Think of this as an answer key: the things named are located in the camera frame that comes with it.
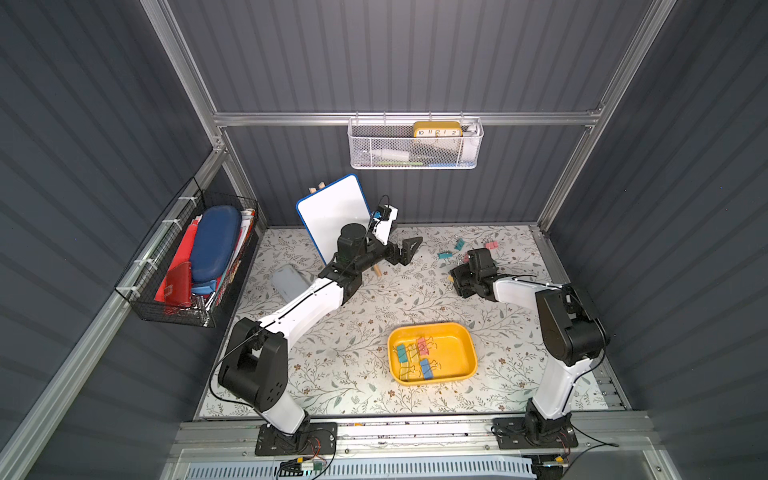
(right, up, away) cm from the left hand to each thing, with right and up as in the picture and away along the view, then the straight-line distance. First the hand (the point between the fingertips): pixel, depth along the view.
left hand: (414, 233), depth 77 cm
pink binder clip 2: (+33, -2, +36) cm, 49 cm away
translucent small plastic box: (-41, -15, +24) cm, 50 cm away
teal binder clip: (-3, -35, +9) cm, 36 cm away
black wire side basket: (-52, -9, -11) cm, 54 cm away
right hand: (+16, -11, +23) cm, 30 cm away
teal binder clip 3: (+15, -6, +34) cm, 38 cm away
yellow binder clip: (-2, -37, +5) cm, 38 cm away
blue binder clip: (+4, -38, +6) cm, 38 cm away
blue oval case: (-49, -3, -5) cm, 50 cm away
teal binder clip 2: (+21, -2, +38) cm, 43 cm away
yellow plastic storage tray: (+13, -34, +10) cm, 38 cm away
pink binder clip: (+3, -33, +7) cm, 34 cm away
